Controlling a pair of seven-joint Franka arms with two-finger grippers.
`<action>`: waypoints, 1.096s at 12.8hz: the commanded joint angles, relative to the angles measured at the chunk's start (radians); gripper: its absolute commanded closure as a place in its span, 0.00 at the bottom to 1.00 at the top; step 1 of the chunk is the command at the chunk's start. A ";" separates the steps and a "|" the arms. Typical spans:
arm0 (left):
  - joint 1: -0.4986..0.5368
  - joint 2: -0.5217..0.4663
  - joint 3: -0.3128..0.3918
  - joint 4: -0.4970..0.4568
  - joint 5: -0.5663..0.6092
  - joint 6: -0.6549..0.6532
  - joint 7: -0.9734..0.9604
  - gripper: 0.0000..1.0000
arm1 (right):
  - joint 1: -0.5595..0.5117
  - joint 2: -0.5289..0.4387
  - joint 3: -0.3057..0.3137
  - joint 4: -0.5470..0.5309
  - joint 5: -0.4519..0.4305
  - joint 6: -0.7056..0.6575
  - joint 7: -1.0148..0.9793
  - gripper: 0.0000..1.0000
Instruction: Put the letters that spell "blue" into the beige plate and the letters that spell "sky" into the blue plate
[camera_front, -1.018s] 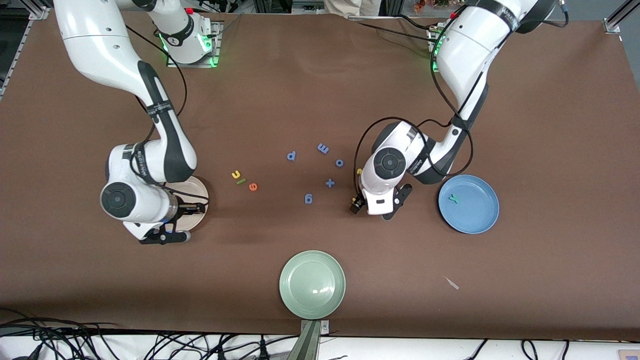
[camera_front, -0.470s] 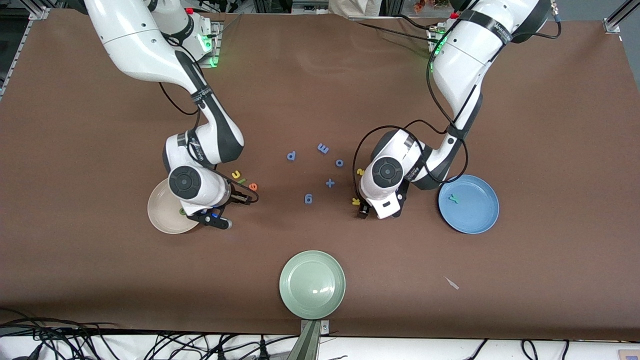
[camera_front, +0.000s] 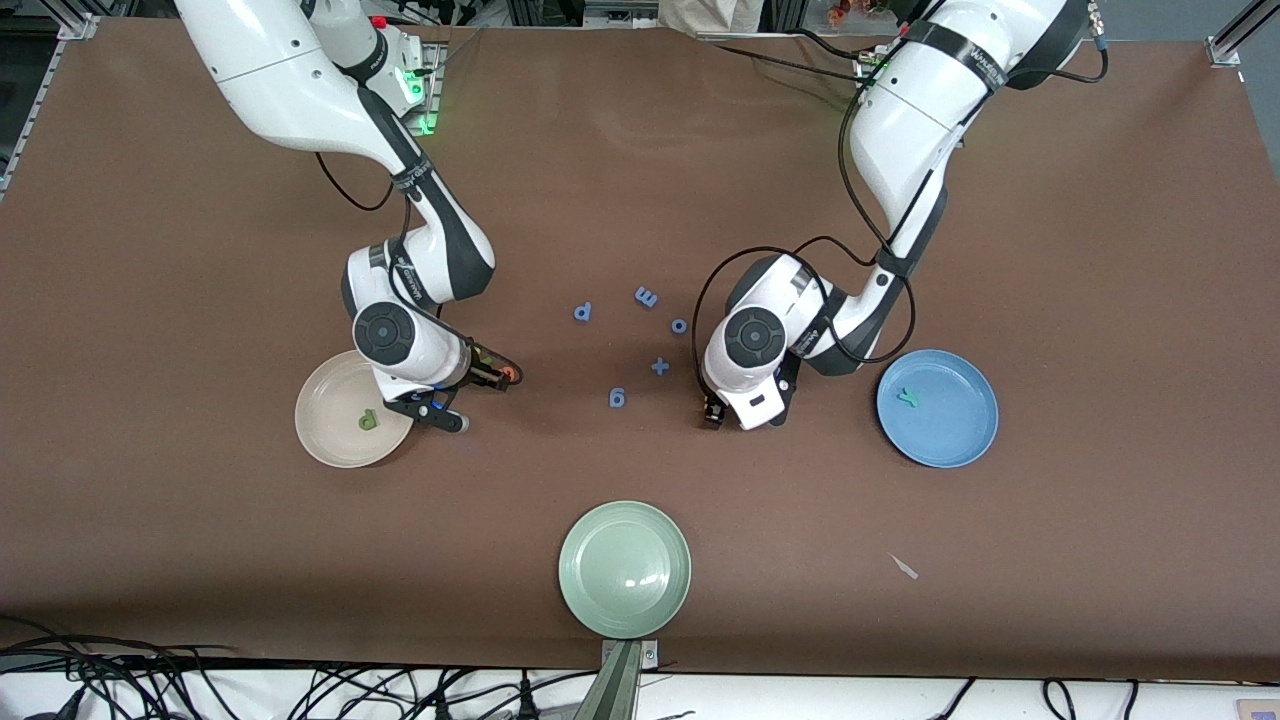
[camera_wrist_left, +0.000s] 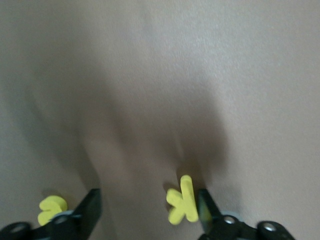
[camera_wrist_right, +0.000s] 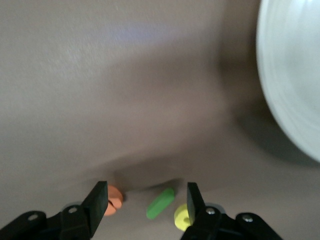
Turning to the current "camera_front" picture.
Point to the orange patterned object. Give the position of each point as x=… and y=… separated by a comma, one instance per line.
x=860, y=8

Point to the blue foam letter m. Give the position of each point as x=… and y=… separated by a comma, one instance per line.
x=646, y=297

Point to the blue plate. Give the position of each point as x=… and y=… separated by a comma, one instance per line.
x=950, y=420

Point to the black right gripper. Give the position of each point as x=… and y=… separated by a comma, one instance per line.
x=484, y=367

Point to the dark metal frame post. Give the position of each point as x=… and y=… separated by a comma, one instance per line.
x=540, y=10
x=785, y=12

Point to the blue foam letter g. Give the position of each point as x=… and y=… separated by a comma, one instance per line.
x=617, y=398

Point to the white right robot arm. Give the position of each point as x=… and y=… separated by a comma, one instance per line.
x=280, y=80

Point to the standing person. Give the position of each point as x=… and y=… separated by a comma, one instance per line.
x=710, y=15

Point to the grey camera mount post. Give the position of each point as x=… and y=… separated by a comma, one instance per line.
x=620, y=690

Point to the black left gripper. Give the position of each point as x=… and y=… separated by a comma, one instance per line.
x=713, y=410

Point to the beige plate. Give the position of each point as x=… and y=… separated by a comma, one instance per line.
x=330, y=430

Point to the green foam letter d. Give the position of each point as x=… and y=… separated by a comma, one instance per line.
x=369, y=421

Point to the silver table edge rail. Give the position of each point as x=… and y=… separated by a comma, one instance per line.
x=28, y=115

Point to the tan box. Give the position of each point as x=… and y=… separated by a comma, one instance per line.
x=1260, y=711

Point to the pale green plate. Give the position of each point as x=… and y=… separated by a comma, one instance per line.
x=625, y=569

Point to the small white paper scrap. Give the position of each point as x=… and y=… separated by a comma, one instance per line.
x=904, y=567

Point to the silver corner bracket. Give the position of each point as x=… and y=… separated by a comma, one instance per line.
x=78, y=27
x=1222, y=50

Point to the blue foam letter p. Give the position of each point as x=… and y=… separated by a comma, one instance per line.
x=583, y=312

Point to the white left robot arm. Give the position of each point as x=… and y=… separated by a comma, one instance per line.
x=920, y=120

